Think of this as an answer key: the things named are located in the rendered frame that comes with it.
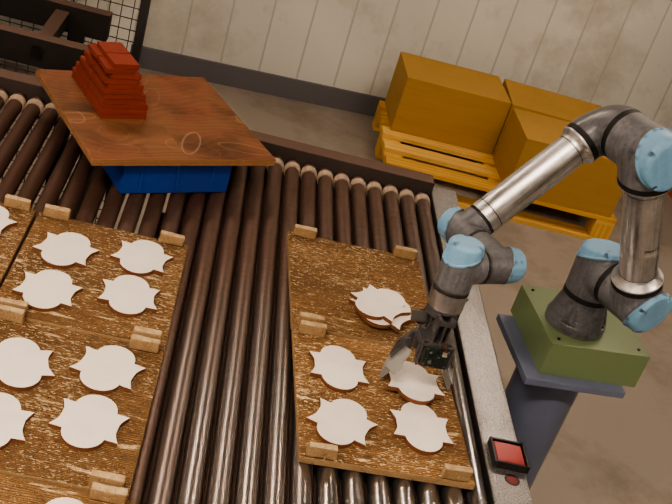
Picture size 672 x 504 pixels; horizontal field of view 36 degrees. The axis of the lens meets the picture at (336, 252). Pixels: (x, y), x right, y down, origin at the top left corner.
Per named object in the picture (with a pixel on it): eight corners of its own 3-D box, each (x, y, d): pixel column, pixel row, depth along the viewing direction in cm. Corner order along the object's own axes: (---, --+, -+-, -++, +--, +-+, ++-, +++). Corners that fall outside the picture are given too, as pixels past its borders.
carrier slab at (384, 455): (440, 360, 232) (442, 355, 231) (473, 490, 197) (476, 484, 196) (290, 333, 225) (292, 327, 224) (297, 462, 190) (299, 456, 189)
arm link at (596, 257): (590, 275, 258) (610, 229, 251) (625, 305, 248) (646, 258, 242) (554, 278, 251) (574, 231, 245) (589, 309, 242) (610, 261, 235)
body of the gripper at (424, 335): (412, 367, 207) (430, 317, 202) (405, 344, 214) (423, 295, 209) (448, 373, 208) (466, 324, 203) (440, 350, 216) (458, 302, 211)
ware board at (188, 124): (202, 82, 304) (203, 77, 303) (274, 165, 270) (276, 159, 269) (34, 74, 277) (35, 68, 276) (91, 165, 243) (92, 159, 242)
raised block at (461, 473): (468, 476, 198) (473, 466, 196) (470, 483, 196) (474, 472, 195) (439, 472, 196) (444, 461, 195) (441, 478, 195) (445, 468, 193)
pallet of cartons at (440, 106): (571, 171, 609) (601, 101, 587) (610, 245, 535) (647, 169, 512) (367, 121, 588) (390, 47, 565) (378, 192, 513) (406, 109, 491)
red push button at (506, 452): (518, 450, 212) (520, 445, 212) (523, 470, 207) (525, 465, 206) (491, 445, 211) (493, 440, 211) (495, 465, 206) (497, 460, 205)
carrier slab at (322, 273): (416, 263, 268) (417, 258, 267) (439, 358, 233) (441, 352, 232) (286, 236, 261) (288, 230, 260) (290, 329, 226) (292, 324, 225)
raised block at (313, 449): (335, 455, 192) (339, 444, 191) (336, 462, 191) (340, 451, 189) (304, 450, 191) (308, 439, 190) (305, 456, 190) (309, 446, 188)
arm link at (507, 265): (504, 230, 215) (463, 230, 209) (535, 259, 207) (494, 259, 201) (490, 262, 218) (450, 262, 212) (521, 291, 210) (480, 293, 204)
